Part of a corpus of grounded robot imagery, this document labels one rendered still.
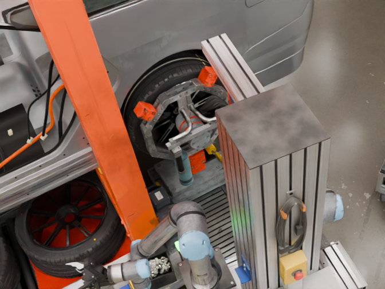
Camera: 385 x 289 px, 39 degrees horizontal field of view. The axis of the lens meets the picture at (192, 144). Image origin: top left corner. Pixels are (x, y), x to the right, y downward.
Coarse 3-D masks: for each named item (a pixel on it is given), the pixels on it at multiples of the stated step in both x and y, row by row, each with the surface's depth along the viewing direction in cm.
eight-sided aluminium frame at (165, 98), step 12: (180, 84) 304; (192, 84) 304; (216, 84) 317; (168, 96) 299; (180, 96) 301; (156, 108) 301; (144, 120) 307; (156, 120) 305; (144, 132) 307; (216, 132) 337; (156, 156) 324; (168, 156) 330
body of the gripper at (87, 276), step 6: (84, 270) 224; (108, 270) 221; (84, 276) 221; (90, 276) 221; (96, 276) 221; (108, 276) 220; (96, 282) 221; (102, 282) 224; (108, 282) 225; (90, 288) 223; (96, 288) 224
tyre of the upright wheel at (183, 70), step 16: (160, 64) 308; (176, 64) 306; (192, 64) 310; (208, 64) 319; (144, 80) 306; (160, 80) 300; (176, 80) 303; (144, 96) 302; (128, 112) 311; (128, 128) 317; (144, 144) 326
